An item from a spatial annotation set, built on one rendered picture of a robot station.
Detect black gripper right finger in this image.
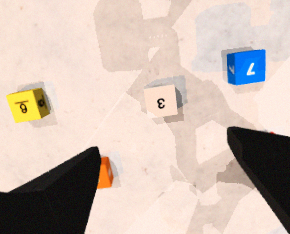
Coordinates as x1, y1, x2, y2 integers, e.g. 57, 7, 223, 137
227, 126, 290, 234

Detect peach block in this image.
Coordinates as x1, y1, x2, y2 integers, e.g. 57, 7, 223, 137
144, 82, 178, 119

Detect blue block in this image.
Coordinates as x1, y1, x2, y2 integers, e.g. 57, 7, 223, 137
227, 49, 266, 86

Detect orange block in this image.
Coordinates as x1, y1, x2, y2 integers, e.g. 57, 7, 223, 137
97, 157, 113, 189

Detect yellow block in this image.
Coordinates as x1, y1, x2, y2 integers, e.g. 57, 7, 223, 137
6, 88, 49, 123

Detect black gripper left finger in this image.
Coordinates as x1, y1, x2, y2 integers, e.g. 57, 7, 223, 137
0, 146, 101, 234

